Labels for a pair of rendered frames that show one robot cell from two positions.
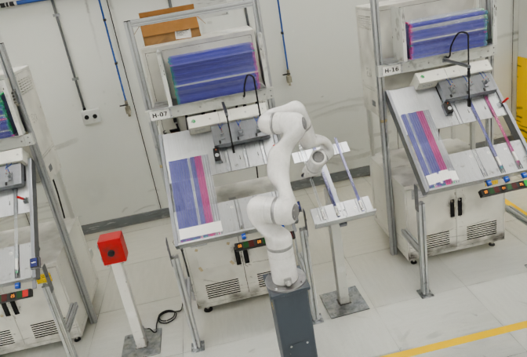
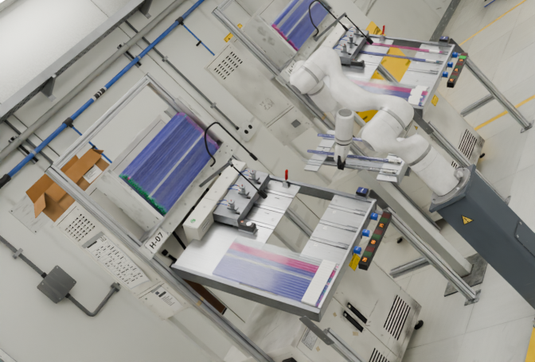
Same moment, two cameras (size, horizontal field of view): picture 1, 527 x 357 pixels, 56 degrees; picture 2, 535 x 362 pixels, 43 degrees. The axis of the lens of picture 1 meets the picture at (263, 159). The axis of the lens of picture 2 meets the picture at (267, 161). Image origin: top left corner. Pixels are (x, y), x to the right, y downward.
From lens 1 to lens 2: 187 cm
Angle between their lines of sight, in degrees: 37
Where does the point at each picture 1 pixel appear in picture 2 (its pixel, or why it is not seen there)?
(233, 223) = (334, 251)
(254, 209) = (377, 130)
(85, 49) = not seen: outside the picture
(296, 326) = (501, 212)
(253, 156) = (276, 202)
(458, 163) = (412, 81)
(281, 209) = (397, 104)
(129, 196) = not seen: outside the picture
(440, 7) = (271, 13)
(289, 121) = (322, 53)
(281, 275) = (449, 173)
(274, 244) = (419, 145)
